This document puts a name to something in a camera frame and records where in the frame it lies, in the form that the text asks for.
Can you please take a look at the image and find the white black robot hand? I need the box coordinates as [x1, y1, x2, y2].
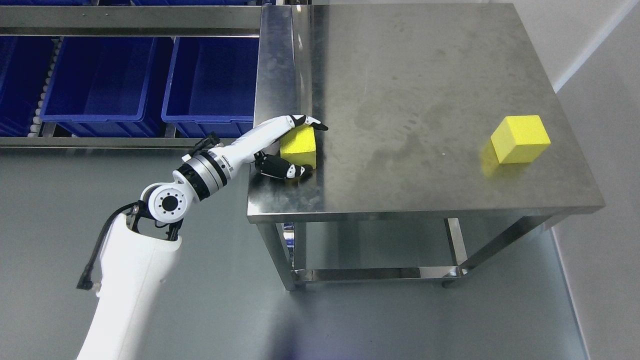
[208, 114, 329, 180]

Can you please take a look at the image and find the yellow foam block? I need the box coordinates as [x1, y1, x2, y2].
[279, 125, 317, 170]
[490, 114, 551, 164]

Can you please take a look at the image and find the grey metal shelf rack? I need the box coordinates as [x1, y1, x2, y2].
[0, 6, 262, 150]

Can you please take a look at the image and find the blue plastic bin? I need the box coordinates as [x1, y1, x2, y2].
[160, 36, 259, 139]
[39, 36, 174, 138]
[0, 36, 54, 137]

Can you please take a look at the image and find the stainless steel table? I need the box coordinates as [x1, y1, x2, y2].
[247, 3, 605, 291]

